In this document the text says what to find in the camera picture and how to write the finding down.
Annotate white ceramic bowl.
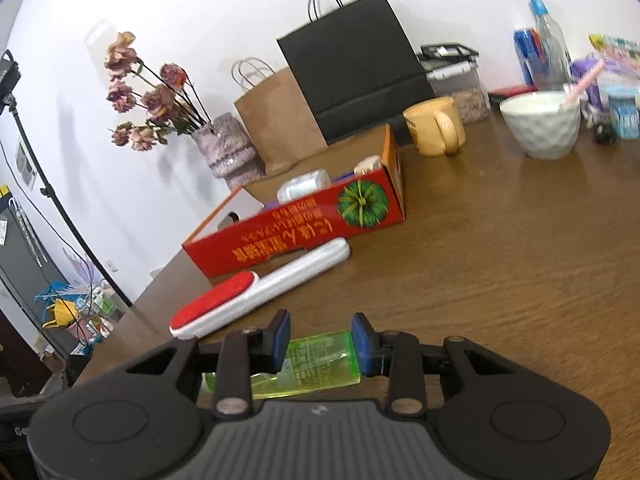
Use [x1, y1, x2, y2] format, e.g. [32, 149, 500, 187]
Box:
[499, 91, 582, 160]

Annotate blue screw lid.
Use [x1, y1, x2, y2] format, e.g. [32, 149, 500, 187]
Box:
[333, 172, 355, 183]

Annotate blue soda can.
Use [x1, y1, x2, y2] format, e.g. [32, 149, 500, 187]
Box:
[513, 28, 547, 87]

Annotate red white lint brush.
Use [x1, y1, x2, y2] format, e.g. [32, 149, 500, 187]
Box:
[169, 238, 350, 340]

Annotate dried pink roses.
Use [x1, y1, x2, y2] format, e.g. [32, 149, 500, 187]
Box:
[104, 32, 210, 152]

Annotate yellow mug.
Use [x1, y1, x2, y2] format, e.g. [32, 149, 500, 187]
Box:
[402, 96, 466, 156]

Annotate studio light head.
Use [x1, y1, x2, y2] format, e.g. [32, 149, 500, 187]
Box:
[0, 49, 21, 105]

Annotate clear food container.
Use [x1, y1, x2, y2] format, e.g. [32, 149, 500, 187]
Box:
[416, 44, 488, 125]

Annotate red cardboard box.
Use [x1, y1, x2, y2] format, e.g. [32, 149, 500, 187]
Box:
[182, 125, 406, 278]

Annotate white wipes canister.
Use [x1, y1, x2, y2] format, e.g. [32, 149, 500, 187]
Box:
[277, 168, 332, 204]

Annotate white wall picture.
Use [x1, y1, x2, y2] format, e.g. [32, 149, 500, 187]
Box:
[15, 142, 38, 190]

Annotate clear glass bottle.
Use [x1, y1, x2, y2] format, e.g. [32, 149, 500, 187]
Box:
[529, 0, 570, 89]

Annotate pink textured vase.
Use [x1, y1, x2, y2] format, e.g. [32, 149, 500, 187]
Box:
[192, 113, 264, 190]

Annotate green spray bottle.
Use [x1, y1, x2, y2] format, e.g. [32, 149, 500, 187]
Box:
[200, 328, 362, 401]

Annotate pink spoon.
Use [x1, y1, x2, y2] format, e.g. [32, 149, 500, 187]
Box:
[560, 58, 605, 110]

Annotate purple plastic bag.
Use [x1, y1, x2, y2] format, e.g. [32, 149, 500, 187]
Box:
[569, 56, 616, 111]

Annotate white cube power adapter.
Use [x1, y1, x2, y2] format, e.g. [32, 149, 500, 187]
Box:
[354, 155, 383, 176]

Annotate brown paper bag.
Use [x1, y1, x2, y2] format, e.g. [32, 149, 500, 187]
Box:
[231, 58, 328, 174]

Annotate black paper bag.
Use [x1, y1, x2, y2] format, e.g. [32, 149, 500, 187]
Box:
[278, 0, 435, 145]

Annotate red flat box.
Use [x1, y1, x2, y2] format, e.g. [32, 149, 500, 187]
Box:
[487, 84, 537, 108]

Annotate wire rack with clutter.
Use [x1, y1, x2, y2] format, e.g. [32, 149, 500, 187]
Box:
[34, 281, 128, 356]

